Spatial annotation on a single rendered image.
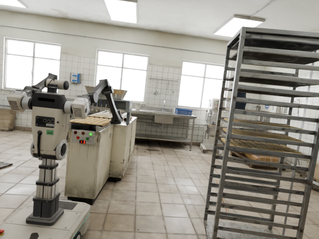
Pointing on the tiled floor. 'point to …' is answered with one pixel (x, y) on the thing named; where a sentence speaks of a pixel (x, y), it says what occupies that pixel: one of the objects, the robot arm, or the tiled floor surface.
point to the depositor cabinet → (122, 149)
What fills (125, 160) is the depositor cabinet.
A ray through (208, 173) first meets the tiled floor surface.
